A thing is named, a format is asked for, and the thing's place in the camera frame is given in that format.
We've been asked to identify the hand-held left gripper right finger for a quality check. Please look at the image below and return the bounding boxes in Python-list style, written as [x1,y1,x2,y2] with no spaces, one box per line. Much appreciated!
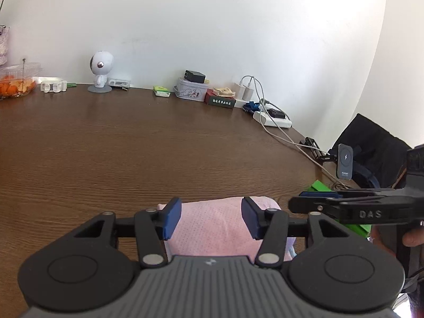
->
[242,197,350,269]

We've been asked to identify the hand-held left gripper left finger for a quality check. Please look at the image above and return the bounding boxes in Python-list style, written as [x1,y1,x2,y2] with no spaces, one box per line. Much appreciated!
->
[74,197,182,269]

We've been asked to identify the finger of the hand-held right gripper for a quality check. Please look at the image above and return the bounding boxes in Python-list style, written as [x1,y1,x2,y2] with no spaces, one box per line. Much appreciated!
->
[288,196,347,222]
[299,187,406,201]

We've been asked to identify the pastel mesh garment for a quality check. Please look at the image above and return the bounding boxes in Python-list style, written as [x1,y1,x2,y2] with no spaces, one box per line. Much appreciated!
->
[157,196,297,263]

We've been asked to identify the person's right hand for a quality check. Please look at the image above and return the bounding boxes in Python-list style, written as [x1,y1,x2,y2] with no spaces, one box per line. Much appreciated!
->
[402,227,424,248]

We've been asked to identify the green plastic object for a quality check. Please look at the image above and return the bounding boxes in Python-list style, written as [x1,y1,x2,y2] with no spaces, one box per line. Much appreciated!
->
[309,179,372,240]

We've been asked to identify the black clamp stand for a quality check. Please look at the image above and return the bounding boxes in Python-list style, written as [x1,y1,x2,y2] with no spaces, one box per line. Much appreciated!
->
[299,136,339,167]

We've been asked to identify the black bag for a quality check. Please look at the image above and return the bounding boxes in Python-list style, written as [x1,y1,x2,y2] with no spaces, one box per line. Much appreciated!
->
[327,113,413,191]

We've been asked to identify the white power strip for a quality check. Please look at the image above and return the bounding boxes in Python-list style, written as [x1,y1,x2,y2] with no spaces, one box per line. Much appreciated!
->
[253,108,293,129]

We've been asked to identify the red and green box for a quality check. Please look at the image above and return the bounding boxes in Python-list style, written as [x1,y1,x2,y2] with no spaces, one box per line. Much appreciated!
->
[204,91,237,109]

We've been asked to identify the white charger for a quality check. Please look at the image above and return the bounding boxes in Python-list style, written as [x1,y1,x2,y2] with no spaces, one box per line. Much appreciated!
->
[233,81,256,102]

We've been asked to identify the printed tin box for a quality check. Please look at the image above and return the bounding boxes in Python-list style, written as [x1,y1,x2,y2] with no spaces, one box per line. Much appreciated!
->
[174,77,209,102]

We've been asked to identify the black power adapter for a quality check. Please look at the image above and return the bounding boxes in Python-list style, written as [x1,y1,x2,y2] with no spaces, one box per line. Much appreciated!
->
[184,70,207,84]

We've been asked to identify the clear plastic case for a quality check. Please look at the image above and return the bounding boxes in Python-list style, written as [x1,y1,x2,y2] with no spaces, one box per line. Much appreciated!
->
[108,77,132,90]

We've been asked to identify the white robot figure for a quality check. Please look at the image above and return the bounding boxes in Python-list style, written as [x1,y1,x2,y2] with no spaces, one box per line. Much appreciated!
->
[87,50,115,94]

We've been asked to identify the white plastic clip holder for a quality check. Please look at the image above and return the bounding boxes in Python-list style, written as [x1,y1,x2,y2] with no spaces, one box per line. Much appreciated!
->
[40,80,68,93]

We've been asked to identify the clear container with orange food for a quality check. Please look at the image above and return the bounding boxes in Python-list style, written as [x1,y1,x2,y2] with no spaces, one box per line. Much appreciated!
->
[0,61,44,100]

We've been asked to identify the glass vase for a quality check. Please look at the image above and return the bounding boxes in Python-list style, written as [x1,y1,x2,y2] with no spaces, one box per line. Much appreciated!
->
[0,24,10,66]

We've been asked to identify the magnetic phone charger mount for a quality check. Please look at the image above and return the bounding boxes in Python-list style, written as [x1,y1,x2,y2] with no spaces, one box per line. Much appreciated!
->
[336,143,354,181]

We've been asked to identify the white cable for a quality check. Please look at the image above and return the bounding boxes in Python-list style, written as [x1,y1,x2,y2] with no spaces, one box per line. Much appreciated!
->
[239,75,340,181]

